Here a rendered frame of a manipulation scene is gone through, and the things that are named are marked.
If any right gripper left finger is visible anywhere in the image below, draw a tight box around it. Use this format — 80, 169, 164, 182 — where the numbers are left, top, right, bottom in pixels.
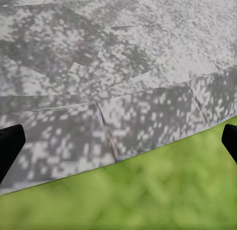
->
0, 124, 26, 183

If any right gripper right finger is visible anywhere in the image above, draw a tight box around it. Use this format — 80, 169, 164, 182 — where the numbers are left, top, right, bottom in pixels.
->
222, 124, 237, 163

